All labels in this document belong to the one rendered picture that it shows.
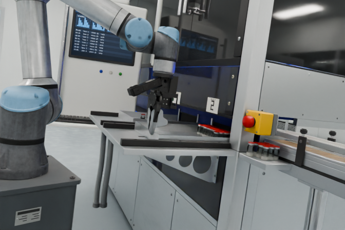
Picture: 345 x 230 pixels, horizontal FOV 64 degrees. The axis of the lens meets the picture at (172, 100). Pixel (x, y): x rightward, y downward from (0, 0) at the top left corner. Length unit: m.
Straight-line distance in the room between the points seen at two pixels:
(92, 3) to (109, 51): 1.01
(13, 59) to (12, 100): 5.54
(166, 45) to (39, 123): 0.44
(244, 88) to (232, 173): 0.30
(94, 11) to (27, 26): 0.24
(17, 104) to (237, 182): 0.73
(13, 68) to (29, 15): 5.39
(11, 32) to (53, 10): 0.92
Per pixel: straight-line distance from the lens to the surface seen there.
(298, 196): 1.28
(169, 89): 0.94
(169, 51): 0.92
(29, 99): 0.80
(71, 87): 1.80
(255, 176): 1.08
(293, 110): 1.14
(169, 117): 1.57
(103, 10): 0.80
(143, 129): 1.04
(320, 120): 1.26
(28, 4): 0.98
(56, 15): 6.42
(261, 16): 1.02
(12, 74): 6.35
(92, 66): 1.79
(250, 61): 0.99
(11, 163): 0.82
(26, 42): 0.96
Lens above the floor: 1.08
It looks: 3 degrees down
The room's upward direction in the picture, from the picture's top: 7 degrees clockwise
